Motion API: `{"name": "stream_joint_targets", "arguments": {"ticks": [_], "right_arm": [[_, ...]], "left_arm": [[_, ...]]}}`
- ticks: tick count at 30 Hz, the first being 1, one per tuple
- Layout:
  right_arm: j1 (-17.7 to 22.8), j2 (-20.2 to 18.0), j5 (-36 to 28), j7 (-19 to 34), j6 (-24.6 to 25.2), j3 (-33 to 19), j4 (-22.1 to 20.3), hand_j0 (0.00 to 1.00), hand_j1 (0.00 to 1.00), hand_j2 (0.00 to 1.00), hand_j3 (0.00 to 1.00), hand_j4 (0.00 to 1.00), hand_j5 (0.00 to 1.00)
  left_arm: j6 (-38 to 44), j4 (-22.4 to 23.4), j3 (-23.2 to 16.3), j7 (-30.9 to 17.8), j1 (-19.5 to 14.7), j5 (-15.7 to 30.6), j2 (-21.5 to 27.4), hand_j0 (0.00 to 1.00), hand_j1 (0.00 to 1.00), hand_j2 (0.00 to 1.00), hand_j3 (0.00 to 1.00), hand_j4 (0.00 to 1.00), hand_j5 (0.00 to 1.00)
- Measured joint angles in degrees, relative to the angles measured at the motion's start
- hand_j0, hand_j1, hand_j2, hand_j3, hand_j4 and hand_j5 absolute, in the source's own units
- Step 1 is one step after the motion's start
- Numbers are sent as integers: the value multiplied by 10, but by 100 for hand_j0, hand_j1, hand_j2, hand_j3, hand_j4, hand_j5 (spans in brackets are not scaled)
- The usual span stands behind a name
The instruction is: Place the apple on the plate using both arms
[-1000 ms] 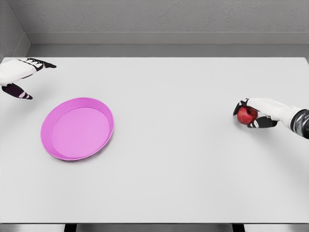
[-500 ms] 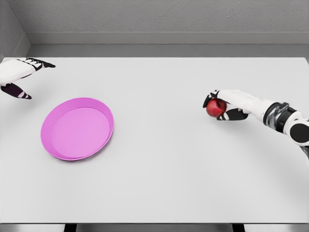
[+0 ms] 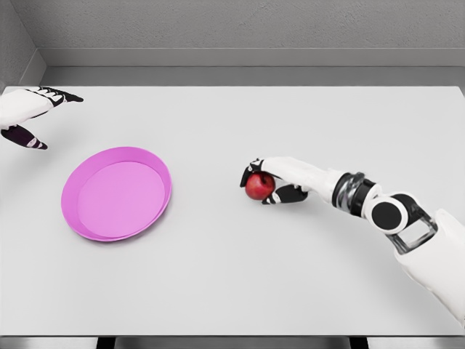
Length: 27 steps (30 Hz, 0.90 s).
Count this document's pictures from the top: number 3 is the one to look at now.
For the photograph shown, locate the red apple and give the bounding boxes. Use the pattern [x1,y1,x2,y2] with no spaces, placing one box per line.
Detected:
[245,172,276,201]

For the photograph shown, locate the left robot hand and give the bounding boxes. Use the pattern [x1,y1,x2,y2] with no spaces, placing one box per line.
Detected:
[0,86,84,151]

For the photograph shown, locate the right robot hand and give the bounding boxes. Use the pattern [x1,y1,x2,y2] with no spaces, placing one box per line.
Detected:
[239,156,318,206]

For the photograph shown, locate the pink plate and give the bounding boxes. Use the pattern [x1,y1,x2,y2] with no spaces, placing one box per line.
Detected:
[61,146,173,242]

